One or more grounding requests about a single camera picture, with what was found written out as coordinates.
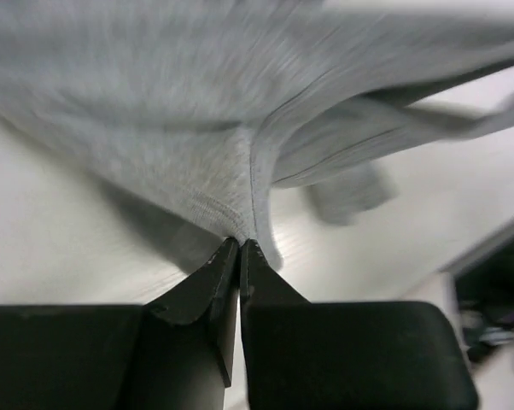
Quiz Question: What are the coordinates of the grey tank top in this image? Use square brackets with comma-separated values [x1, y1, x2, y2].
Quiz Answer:
[0, 1, 514, 267]

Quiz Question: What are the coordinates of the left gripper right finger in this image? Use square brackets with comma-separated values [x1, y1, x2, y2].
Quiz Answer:
[240, 240, 479, 410]

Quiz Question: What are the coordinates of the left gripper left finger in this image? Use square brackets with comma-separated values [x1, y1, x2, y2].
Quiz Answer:
[141, 238, 239, 409]

